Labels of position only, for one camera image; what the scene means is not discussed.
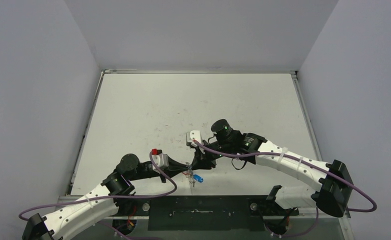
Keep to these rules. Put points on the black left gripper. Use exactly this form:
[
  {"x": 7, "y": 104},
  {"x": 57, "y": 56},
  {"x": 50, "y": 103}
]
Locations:
[{"x": 174, "y": 168}]

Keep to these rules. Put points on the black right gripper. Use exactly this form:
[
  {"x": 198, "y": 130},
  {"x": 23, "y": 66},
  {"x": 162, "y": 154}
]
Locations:
[{"x": 201, "y": 153}]

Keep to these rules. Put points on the silver metal key plate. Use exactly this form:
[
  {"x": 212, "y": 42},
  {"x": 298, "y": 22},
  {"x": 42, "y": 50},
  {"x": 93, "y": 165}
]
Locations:
[{"x": 191, "y": 181}]

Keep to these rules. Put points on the blue key tag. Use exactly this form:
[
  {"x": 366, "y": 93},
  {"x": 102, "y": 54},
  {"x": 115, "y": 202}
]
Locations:
[{"x": 198, "y": 178}]

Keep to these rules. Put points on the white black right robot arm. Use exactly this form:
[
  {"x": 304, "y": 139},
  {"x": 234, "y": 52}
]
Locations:
[{"x": 327, "y": 185}]

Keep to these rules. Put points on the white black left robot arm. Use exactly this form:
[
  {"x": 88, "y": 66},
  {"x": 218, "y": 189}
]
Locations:
[{"x": 102, "y": 201}]

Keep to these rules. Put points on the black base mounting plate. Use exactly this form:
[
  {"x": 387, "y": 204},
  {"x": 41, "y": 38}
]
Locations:
[{"x": 204, "y": 212}]

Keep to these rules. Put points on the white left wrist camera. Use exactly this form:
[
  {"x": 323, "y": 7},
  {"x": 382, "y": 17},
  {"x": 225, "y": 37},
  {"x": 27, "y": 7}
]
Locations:
[{"x": 160, "y": 159}]

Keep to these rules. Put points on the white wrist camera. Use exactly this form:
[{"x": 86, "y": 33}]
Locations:
[
  {"x": 160, "y": 159},
  {"x": 194, "y": 139}
]

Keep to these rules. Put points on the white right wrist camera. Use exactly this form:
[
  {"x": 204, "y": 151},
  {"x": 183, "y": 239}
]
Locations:
[{"x": 194, "y": 139}]

